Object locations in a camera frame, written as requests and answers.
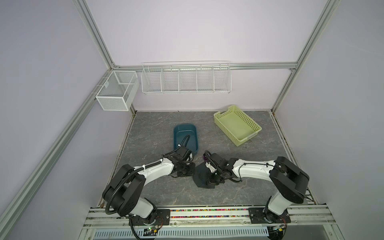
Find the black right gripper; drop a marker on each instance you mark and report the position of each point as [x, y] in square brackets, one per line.
[210, 181]

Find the light green perforated plastic basket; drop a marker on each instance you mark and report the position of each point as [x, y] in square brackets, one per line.
[236, 125]

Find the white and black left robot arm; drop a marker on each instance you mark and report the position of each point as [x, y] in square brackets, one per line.
[122, 194]

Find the white wire wall rack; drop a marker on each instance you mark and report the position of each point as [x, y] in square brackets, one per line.
[192, 77]

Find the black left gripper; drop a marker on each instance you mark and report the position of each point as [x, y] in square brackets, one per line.
[191, 172]

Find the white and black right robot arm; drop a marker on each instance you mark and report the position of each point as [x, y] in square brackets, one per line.
[291, 182]

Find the white mesh wall basket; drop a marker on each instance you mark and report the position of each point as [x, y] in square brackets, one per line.
[118, 91]

